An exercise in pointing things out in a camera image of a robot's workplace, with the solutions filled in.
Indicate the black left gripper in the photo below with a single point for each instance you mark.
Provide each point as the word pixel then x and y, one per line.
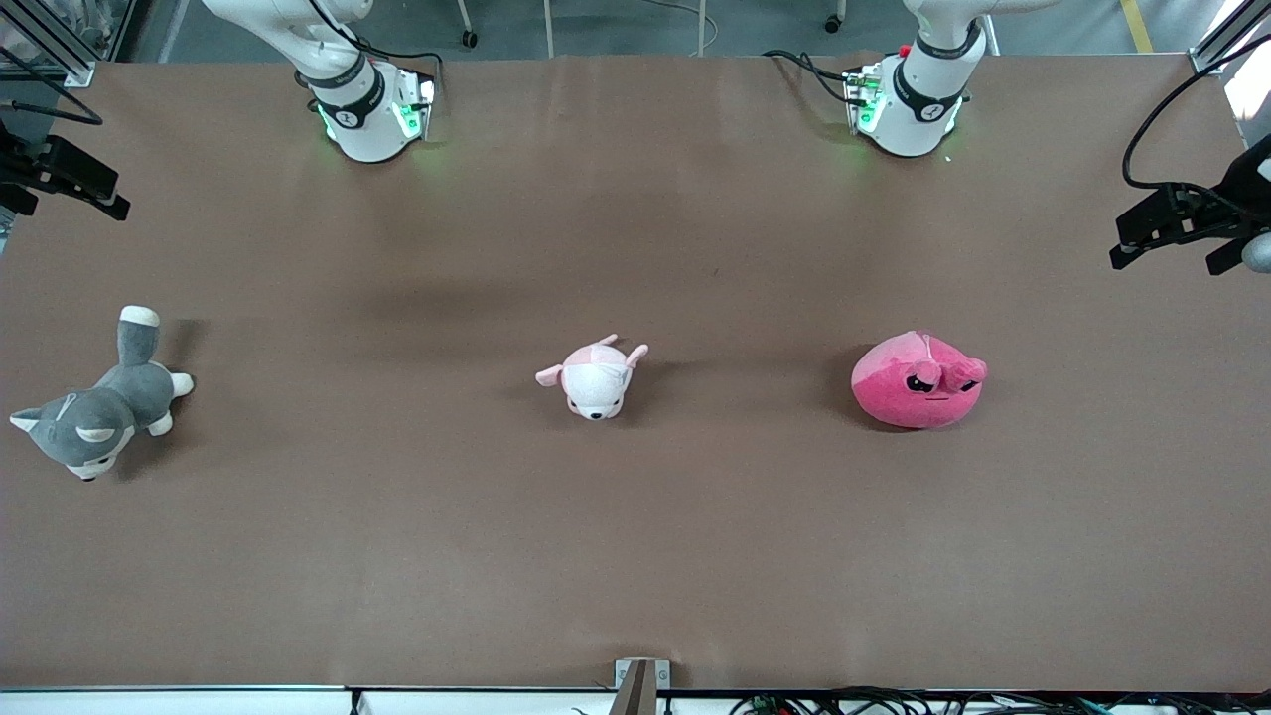
pixel 1245 188

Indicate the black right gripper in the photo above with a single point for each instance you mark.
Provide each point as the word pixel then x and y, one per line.
pixel 14 162

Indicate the round hot pink plush toy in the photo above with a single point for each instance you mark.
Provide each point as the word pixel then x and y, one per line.
pixel 909 387

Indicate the grey white husky plush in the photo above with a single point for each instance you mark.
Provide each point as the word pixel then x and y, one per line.
pixel 99 417

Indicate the white metal leg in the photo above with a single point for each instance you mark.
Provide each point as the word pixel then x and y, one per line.
pixel 549 30
pixel 702 30

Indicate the pale pink white puppy plush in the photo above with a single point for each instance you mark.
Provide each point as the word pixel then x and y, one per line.
pixel 596 387

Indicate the aluminium frame post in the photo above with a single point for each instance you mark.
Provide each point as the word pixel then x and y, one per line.
pixel 1226 45
pixel 60 50

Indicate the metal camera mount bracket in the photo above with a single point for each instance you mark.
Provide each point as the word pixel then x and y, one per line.
pixel 640 685

